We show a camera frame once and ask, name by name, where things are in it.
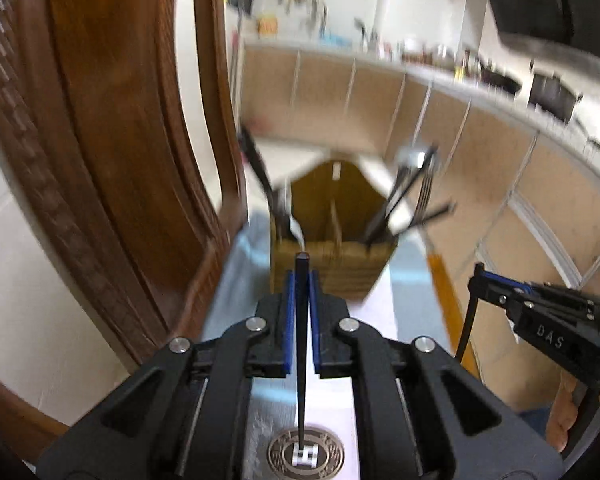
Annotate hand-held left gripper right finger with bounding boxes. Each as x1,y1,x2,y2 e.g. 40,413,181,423
310,269,564,480

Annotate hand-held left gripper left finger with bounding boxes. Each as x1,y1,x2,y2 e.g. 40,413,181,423
36,269,297,480

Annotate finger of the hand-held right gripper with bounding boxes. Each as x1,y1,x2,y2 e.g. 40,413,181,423
467,262,536,320

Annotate wooden utensil holder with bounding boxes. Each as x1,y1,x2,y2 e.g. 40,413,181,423
270,160,401,303

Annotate person's right hand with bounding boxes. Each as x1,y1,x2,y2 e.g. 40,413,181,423
545,376,600,454

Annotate white spoon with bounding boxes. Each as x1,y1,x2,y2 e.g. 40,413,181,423
287,217,307,252

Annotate pale printed table mat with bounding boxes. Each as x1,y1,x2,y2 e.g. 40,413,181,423
200,220,456,480

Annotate tan base kitchen cabinets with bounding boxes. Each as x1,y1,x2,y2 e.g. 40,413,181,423
237,42,600,401

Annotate black cooking pot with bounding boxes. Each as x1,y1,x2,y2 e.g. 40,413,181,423
527,72,582,122

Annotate black wok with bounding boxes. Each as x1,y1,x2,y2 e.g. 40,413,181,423
480,62,523,97

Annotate grey kitchen countertop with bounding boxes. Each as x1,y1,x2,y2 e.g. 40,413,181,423
242,35,600,181

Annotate carved wooden chair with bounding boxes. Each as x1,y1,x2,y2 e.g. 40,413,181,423
0,0,251,463

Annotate metal kitchen faucet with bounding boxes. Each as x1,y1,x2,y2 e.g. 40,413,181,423
355,17,379,52

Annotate black range hood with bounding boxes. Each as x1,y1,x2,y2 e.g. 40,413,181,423
472,0,600,61

